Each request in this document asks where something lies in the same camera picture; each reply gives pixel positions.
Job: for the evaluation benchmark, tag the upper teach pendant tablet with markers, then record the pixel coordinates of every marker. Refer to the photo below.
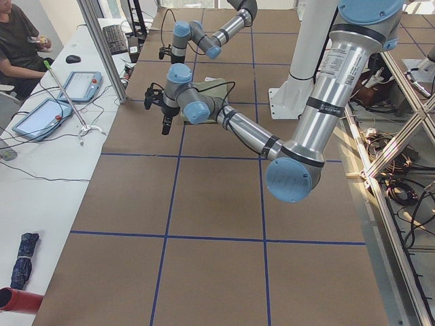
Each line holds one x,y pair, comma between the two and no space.
82,86

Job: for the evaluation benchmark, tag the aluminium frame post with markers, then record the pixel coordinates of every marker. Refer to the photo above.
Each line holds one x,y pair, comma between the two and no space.
90,17

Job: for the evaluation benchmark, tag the lower teach pendant tablet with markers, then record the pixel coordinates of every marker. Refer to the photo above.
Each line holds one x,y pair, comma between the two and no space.
43,120

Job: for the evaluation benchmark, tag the seated person dark shirt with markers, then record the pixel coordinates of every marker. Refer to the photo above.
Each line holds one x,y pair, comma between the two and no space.
21,65

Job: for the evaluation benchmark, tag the teach pendant tablet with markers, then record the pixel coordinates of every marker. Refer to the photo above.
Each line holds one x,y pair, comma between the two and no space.
82,86
43,120

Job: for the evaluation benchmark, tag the white side table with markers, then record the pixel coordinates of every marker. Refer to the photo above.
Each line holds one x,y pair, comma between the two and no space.
42,189

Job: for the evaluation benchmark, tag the black computer mouse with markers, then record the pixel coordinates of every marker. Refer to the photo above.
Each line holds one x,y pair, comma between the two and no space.
71,59

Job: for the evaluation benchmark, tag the red cylinder object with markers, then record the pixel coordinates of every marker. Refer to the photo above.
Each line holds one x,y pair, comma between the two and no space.
19,301

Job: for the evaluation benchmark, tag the metal grabber stick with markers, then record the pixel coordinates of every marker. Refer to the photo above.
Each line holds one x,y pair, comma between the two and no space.
68,98

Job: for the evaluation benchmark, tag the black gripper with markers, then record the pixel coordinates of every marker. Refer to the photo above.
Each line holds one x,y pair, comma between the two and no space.
167,113
176,60

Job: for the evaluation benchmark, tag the black computer keyboard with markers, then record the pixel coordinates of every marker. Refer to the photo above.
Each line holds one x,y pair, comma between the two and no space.
115,39

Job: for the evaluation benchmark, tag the olive green long-sleeve shirt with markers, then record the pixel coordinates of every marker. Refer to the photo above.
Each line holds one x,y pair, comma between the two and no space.
212,91

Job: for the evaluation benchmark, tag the dark blue folded cloth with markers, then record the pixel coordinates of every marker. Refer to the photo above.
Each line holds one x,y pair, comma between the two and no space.
23,266

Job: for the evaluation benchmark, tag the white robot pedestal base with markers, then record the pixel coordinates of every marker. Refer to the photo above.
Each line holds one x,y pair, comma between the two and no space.
288,101

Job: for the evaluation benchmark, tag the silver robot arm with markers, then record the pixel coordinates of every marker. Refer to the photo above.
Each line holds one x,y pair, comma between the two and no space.
211,45
335,41

